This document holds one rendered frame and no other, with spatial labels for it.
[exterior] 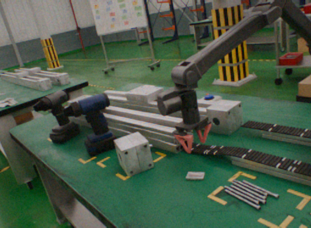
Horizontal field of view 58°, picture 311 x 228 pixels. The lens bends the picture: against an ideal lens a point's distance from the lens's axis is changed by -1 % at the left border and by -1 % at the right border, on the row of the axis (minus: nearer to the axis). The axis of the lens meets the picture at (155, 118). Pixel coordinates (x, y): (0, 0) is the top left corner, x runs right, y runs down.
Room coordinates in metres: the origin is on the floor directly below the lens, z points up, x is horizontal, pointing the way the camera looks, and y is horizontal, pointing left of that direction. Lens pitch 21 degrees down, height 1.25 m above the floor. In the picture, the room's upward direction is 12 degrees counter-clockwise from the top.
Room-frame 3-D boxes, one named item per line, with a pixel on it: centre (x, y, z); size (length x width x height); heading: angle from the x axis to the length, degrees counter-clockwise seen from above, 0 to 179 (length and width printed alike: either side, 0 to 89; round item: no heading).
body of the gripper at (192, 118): (0.86, -0.11, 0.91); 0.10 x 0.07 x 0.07; 130
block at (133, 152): (0.84, 0.08, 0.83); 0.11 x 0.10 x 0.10; 109
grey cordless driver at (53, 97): (1.21, 0.44, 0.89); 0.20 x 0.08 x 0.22; 145
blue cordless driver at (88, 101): (1.02, 0.26, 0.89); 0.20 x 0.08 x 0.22; 112
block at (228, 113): (0.99, -0.27, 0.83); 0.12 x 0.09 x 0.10; 130
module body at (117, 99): (1.32, 0.03, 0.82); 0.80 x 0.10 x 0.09; 40
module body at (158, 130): (1.20, 0.17, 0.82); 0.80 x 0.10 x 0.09; 40
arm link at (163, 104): (0.84, -0.08, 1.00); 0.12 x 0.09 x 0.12; 114
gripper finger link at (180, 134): (0.84, -0.09, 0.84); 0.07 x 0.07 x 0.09; 40
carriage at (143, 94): (1.32, 0.03, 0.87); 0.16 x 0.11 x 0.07; 40
